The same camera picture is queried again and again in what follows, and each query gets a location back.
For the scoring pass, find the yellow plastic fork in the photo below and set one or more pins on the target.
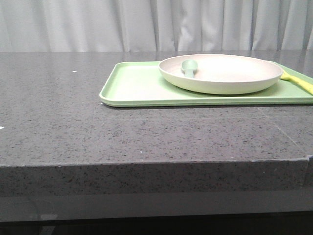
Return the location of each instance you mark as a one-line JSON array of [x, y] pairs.
[[298, 81]]

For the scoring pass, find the light green plastic tray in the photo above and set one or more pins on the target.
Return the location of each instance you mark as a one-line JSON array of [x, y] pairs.
[[140, 84]]

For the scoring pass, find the white pleated curtain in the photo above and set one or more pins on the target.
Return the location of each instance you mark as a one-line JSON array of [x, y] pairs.
[[154, 25]]

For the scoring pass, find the sage green plastic spoon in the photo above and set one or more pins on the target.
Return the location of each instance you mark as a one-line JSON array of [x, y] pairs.
[[189, 67]]

